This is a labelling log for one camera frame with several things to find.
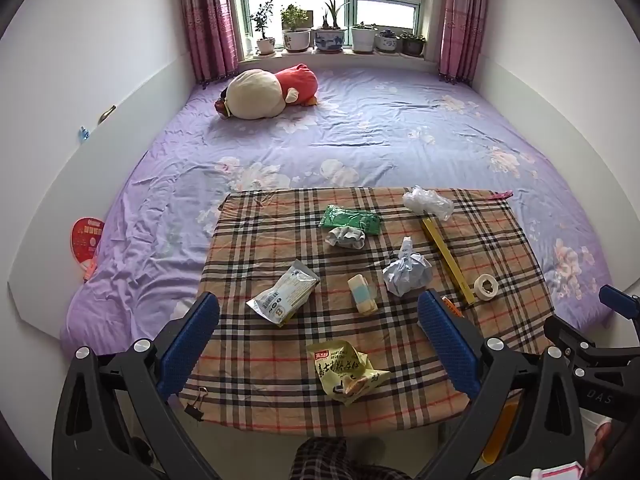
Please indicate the small plant in patterned pot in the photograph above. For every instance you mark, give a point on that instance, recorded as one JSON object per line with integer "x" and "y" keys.
{"x": 387, "y": 42}

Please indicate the yellow snack wrapper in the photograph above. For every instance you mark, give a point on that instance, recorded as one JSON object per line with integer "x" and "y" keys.
{"x": 345, "y": 370}

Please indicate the pink clip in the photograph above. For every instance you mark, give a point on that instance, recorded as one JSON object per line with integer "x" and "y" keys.
{"x": 502, "y": 195}

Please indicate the bushy plant in white pot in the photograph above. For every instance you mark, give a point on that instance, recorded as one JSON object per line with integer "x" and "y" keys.
{"x": 296, "y": 40}

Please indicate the silver snack packet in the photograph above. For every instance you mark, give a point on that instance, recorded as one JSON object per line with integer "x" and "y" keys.
{"x": 282, "y": 294}

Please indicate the white tissue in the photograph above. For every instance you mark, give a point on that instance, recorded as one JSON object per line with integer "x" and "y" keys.
{"x": 345, "y": 238}

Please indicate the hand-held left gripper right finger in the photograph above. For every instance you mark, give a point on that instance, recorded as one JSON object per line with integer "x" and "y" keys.
{"x": 450, "y": 340}

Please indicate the person's right hand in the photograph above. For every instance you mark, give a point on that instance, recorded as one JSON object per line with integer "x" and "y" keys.
{"x": 605, "y": 447}

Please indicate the white and pink box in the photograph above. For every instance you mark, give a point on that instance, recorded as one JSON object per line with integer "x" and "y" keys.
{"x": 557, "y": 473}

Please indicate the plaid table cloth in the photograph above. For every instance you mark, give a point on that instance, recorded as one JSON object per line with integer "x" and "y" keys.
{"x": 280, "y": 360}

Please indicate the metal wall hook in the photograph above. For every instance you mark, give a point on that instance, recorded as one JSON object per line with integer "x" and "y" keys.
{"x": 106, "y": 114}

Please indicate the low plant in white pot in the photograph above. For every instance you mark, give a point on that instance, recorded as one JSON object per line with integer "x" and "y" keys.
{"x": 363, "y": 40}

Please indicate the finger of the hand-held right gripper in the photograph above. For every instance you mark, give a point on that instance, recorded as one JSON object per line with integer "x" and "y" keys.
{"x": 565, "y": 332}
{"x": 620, "y": 301}

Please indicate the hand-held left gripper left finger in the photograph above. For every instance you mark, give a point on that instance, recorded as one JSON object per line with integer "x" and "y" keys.
{"x": 190, "y": 345}

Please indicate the small tree in white pot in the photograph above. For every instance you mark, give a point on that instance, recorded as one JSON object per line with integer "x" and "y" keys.
{"x": 266, "y": 44}

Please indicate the yellow object under table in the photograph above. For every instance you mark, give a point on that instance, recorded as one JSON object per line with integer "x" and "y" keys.
{"x": 500, "y": 432}

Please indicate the black binder clip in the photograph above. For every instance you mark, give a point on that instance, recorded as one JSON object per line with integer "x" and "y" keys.
{"x": 196, "y": 407}

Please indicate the purple floral bed sheet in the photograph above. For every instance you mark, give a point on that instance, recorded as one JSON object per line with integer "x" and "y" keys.
{"x": 375, "y": 135}

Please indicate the crumpled clear plastic bag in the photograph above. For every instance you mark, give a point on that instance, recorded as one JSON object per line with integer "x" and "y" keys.
{"x": 427, "y": 203}

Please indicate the pink patterned curtain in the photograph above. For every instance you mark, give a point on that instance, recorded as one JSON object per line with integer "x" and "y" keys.
{"x": 462, "y": 20}
{"x": 207, "y": 20}

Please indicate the yellow ruler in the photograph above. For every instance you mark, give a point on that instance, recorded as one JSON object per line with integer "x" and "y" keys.
{"x": 447, "y": 260}

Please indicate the plant in blue-white pot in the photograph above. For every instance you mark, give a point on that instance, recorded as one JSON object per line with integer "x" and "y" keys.
{"x": 329, "y": 39}

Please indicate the white paper ball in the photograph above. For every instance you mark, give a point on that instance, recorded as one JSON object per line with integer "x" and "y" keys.
{"x": 407, "y": 272}

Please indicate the red and cream plush toy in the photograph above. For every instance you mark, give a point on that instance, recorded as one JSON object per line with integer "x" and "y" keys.
{"x": 260, "y": 92}

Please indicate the white-green eraser block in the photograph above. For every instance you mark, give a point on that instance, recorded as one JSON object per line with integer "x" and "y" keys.
{"x": 362, "y": 294}

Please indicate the red round hand fan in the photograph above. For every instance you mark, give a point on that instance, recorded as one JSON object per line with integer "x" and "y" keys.
{"x": 86, "y": 242}

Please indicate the green plastic packet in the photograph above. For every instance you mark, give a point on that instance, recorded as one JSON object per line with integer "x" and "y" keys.
{"x": 350, "y": 219}

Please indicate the small blue wall ornament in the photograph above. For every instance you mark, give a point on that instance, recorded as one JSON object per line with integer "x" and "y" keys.
{"x": 83, "y": 133}

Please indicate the white tape roll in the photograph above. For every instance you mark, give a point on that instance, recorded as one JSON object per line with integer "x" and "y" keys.
{"x": 487, "y": 290}

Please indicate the succulent in dark pot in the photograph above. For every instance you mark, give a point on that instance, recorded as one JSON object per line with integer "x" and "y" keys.
{"x": 412, "y": 46}

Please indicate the orange pencil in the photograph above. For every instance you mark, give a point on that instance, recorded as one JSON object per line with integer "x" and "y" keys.
{"x": 451, "y": 306}

